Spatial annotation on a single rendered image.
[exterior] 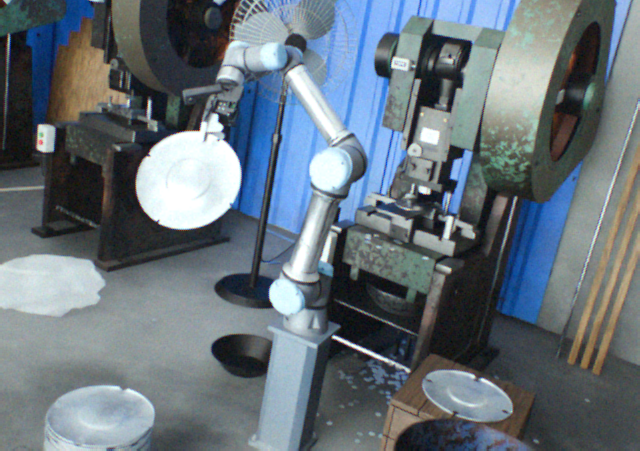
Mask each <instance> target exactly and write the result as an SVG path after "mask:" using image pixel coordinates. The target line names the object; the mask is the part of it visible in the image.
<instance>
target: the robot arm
mask: <svg viewBox="0 0 640 451"><path fill-rule="evenodd" d="M303 61H304V59H303V54H302V52H301V51H300V50H299V49H298V48H295V47H292V46H282V45H281V44H280V43H267V44H264V45H258V46H252V47H251V46H250V45H249V44H247V43H246V42H240V41H235V42H232V43H231V44H230V45H229V47H228V50H227V51H226V53H225V57H224V60H223V63H222V65H221V68H220V70H219V73H218V76H217V79H216V83H215V84H214V85H209V86H203V87H197V88H191V89H185V90H184V91H183V95H184V101H185V104H186V105H187V106H189V105H195V104H201V103H207V105H206V108H205V111H204V115H203V119H202V124H201V129H200V139H201V142H203V141H204V138H205V135H206V133H210V134H212V135H215V137H217V140H219V139H222V138H224V137H225V134H224V133H222V132H220V131H221V130H222V128H223V126H233V127H236V124H237V121H238V118H239V115H240V103H241V100H242V98H244V96H245V92H244V86H242V84H243V81H244V78H245V75H246V73H248V72H257V71H263V70H279V71H280V73H281V74H282V76H283V77H284V79H285V80H286V82H288V84H289V86H290V87H291V89H292V90H293V92H294V93H295V95H296V96H297V98H298V99H299V101H300V102H301V104H302V105H303V107H304V108H305V110H306V112H307V113H308V115H309V116H310V118H311V119H312V121H313V122H314V124H315V125H316V127H317V128H318V130H319V131H320V133H321V134H322V136H323V137H324V139H325V140H326V142H327V143H328V147H327V149H326V150H324V151H322V152H320V153H319V154H317V155H316V156H315V157H314V159H313V160H312V163H311V165H310V176H311V183H310V188H311V189H312V191H313V194H312V197H311V200H310V203H309V206H308V209H307V212H306V215H305V218H304V221H303V225H302V228H301V231H300V234H299V237H298V240H297V243H296V246H295V249H294V252H293V255H292V258H291V261H290V262H288V263H286V264H285V265H283V267H282V270H281V272H280V275H279V278H278V279H277V280H275V281H274V282H273V284H272V285H271V286H270V289H269V298H270V301H271V302H272V305H273V307H274V308H275V309H276V310H277V311H278V312H280V313H282V314H284V317H283V325H284V327H285V328H286V329H289V330H290V331H292V332H294V333H297V334H300V335H304V336H320V335H323V334H325V333H326V332H327V330H328V316H327V309H326V308H327V303H328V298H329V292H330V286H331V281H332V277H333V267H332V266H331V265H330V264H328V263H326V262H324V261H321V260H320V259H321V256H322V253H323V250H324V247H325V244H326V241H327V238H328V236H329V233H330V230H331V227H332V224H333V220H334V217H335V214H336V212H337V209H338V206H339V203H340V201H342V200H344V199H346V198H347V196H348V193H349V190H350V187H351V184H352V183H355V182H357V181H359V180H360V179H362V178H363V177H364V175H365V174H366V172H367V169H368V157H367V154H366V152H365V150H364V148H363V145H362V144H361V142H360V141H359V139H358V137H357V136H356V134H355V133H354V132H352V131H348V130H347V128H346V127H345V125H344V124H343V122H342V121H341V119H340V118H339V116H338V115H337V113H336V112H335V110H334V109H333V107H332V106H331V104H330V103H329V101H328V100H327V98H326V97H325V95H324V94H323V92H322V91H321V89H320V88H319V86H318V85H317V83H316V81H315V79H314V78H313V76H312V75H311V73H310V72H309V70H308V69H307V67H306V66H305V64H304V63H303ZM236 108H238V109H236ZM236 118H237V119H236ZM235 121H236V122H235ZM219 123H221V124H219ZM222 125H223V126H222Z"/></svg>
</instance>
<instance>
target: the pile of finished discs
mask: <svg viewBox="0 0 640 451"><path fill-rule="evenodd" d="M425 378H426V379H425ZM425 378H424V379H423V390H424V393H425V394H426V396H427V397H428V398H429V399H430V400H431V401H432V402H433V403H434V404H435V405H437V406H438V407H440V408H441V409H444V410H446V411H447V412H449V413H452V414H454V413H453V412H452V411H454V410H455V411H458V412H459V414H456V416H459V418H462V419H465V420H469V421H474V422H482V423H495V422H500V421H503V420H505V419H507V418H508V417H509V416H510V414H511V412H512V403H511V401H510V399H509V397H508V396H507V395H506V394H505V393H504V392H503V391H502V390H501V389H500V388H498V387H497V386H496V385H494V384H492V383H491V382H488V381H486V380H484V379H481V380H480V379H479V380H478V381H479V382H475V381H474V379H477V378H475V377H474V374H470V373H467V372H462V371H457V370H438V371H434V372H431V373H429V374H427V375H426V377H425ZM427 379H431V380H433V382H429V381H427ZM502 410H505V411H507V412H508V413H510V414H505V413H503V412H502Z"/></svg>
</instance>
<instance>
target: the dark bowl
mask: <svg viewBox="0 0 640 451"><path fill-rule="evenodd" d="M272 343H273V342H272V341H270V340H268V339H266V338H264V337H261V336H257V335H252V334H243V333H236V334H227V335H223V336H221V337H219V338H217V339H215V340H214V342H213V343H212V345H211V353H212V355H213V356H214V358H215V359H216V360H217V361H218V362H219V363H220V364H221V365H222V366H223V368H224V369H225V370H226V371H227V372H229V373H230V374H232V375H235V376H239V377H244V378H254V377H259V376H261V375H263V374H264V373H266V372H268V367H269V362H270V356H271V350H272Z"/></svg>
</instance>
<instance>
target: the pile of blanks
mask: <svg viewBox="0 0 640 451"><path fill-rule="evenodd" d="M47 414H48V412H47ZM47 414H46V421H45V423H46V428H45V442H44V451H150V447H151V438H152V430H153V423H152V425H151V426H148V427H150V428H149V430H148V431H147V432H146V433H144V434H143V435H142V436H140V437H139V438H137V440H135V441H133V442H129V443H126V444H123V445H119V446H115V447H106V448H91V447H83V446H79V445H80V444H77V445H75V444H72V443H69V442H66V441H64V440H62V439H60V438H59V437H57V436H56V435H55V434H54V433H53V432H52V431H51V430H50V428H49V426H48V422H47Z"/></svg>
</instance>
